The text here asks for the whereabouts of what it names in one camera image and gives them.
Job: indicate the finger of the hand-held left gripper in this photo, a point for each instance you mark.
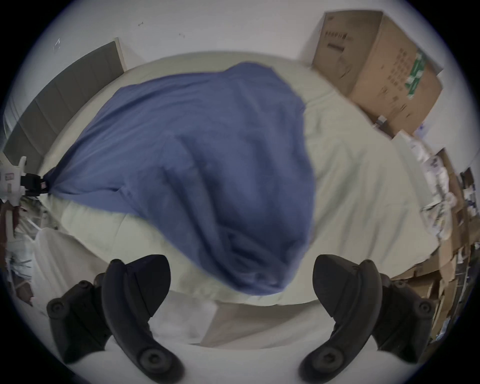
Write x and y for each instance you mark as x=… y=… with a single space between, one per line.
x=35 y=184

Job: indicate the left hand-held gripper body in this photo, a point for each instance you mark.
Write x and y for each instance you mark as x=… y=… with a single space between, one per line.
x=11 y=176

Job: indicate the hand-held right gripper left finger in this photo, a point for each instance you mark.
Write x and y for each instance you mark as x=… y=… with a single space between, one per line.
x=127 y=300

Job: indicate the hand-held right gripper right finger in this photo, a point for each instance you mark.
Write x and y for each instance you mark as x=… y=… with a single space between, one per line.
x=348 y=300

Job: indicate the blue shirt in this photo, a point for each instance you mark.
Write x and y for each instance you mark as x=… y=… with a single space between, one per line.
x=210 y=172

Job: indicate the grey padded headboard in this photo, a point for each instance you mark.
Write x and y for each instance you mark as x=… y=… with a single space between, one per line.
x=56 y=101

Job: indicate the bed with pale green sheet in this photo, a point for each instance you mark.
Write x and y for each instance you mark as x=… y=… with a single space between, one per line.
x=367 y=187

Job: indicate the pile of flattened cardboard boxes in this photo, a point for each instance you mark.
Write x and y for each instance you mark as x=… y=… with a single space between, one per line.
x=446 y=240

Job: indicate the large brown cardboard carton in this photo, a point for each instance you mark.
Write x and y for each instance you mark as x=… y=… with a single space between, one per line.
x=378 y=67

